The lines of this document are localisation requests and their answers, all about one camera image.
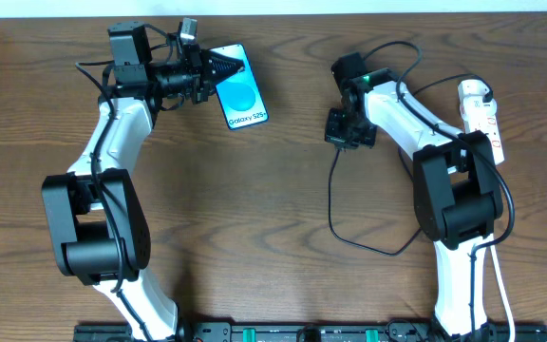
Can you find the blue Galaxy smartphone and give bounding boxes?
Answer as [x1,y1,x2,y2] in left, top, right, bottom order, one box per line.
[214,44,269,130]

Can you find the black USB charging cable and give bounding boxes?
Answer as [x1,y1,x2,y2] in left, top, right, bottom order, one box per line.
[327,72,495,257]

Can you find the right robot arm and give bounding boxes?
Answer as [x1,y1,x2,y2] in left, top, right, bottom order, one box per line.
[325,52,514,341]

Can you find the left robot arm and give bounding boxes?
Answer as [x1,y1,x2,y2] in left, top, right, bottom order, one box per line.
[41,18,248,341]

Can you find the white USB charger plug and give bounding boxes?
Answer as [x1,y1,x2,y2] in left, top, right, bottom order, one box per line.
[460,95,498,121]

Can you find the white power strip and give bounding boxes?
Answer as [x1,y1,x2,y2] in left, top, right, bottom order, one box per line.
[458,79,505,165]

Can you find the white power strip cord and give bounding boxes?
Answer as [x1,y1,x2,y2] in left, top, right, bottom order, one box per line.
[489,244,517,342]

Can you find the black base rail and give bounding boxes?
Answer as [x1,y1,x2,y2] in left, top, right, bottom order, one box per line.
[71,319,547,342]

